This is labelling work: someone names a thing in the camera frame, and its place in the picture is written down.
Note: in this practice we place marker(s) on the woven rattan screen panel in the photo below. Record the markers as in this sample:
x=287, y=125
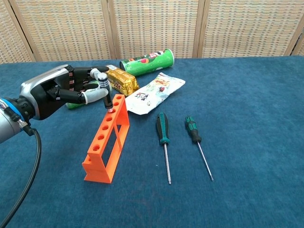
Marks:
x=66, y=28
x=9, y=47
x=154, y=23
x=249, y=28
x=301, y=47

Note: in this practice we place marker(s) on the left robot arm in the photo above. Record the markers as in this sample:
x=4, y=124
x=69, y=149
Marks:
x=7, y=128

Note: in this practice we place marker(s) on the white snack bag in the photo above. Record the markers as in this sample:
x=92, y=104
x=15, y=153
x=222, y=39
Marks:
x=152, y=95

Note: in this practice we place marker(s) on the blue table cloth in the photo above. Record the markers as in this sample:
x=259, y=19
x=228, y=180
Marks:
x=237, y=142

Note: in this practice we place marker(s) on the green chips tube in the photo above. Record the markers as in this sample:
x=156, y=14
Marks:
x=147, y=64

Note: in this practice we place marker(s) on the green drink can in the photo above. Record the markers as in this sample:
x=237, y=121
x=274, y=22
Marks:
x=71, y=106

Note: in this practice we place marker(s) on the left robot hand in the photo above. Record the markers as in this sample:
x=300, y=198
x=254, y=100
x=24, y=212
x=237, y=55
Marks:
x=42, y=95

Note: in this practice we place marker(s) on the gold foil snack pack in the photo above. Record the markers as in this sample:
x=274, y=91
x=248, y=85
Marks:
x=123, y=80

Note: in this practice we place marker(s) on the teal black long screwdriver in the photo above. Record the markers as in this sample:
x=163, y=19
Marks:
x=162, y=128

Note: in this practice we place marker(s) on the orange screwdriver rack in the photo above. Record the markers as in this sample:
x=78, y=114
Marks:
x=97, y=173

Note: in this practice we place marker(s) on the green black short screwdriver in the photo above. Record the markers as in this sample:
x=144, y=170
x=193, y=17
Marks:
x=192, y=130

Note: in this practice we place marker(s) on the black silver precision screwdriver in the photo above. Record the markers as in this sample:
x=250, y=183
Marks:
x=104, y=79

